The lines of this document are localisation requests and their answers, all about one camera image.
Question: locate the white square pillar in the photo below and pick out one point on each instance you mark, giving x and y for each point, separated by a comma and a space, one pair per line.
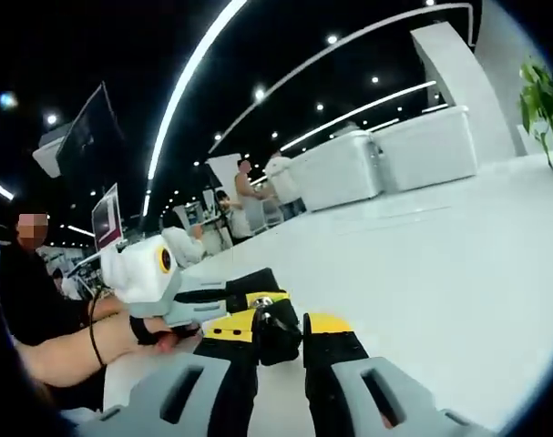
463, 91

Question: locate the black table clamp with screw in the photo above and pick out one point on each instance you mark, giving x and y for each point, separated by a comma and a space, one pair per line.
280, 337

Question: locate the person's left hand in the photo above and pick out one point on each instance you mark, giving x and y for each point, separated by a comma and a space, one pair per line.
166, 343

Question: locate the white storage bin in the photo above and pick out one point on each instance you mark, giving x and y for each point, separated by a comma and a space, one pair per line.
335, 173
426, 150

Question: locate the white side table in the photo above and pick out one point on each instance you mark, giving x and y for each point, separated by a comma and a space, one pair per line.
82, 265

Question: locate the long clear ruler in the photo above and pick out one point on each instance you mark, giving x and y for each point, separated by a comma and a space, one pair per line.
394, 214

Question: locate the dark hanging monitor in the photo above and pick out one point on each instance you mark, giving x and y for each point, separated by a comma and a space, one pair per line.
89, 141

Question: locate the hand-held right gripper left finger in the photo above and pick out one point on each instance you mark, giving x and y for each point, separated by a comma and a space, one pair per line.
221, 373

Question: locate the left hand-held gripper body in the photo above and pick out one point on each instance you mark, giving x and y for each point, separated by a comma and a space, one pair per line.
139, 273

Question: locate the black tripod stand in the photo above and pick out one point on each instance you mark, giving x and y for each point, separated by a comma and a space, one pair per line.
213, 175

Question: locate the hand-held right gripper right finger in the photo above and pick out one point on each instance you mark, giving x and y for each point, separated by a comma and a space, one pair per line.
333, 364

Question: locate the curved ceiling light strip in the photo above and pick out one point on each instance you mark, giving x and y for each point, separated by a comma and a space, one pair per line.
180, 86

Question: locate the silver laptop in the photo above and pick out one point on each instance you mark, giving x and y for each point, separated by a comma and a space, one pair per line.
107, 218

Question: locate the white desk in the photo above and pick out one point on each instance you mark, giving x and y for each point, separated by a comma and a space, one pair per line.
417, 282

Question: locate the white ceiling unit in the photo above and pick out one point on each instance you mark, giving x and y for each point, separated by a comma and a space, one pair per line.
48, 155

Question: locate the green potted plant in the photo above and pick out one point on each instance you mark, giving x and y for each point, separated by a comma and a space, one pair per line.
540, 91

